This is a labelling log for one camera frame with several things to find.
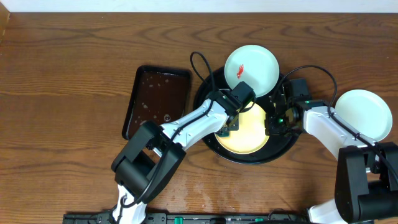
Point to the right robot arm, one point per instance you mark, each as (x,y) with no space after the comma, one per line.
(366,175)

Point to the green scouring sponge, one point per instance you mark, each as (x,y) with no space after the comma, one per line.
(223,133)

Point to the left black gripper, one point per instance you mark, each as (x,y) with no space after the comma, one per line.
(232,125)

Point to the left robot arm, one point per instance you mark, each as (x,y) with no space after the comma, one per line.
(151,157)

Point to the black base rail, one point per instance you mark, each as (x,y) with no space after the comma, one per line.
(163,218)

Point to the light blue plate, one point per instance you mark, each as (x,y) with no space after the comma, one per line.
(367,112)
(255,65)

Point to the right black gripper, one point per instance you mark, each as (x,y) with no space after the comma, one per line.
(271,129)

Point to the round black tray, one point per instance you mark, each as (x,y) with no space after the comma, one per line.
(275,147)

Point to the yellow plate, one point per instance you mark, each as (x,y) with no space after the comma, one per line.
(250,136)

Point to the black rectangular tray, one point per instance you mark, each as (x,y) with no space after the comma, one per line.
(159,94)

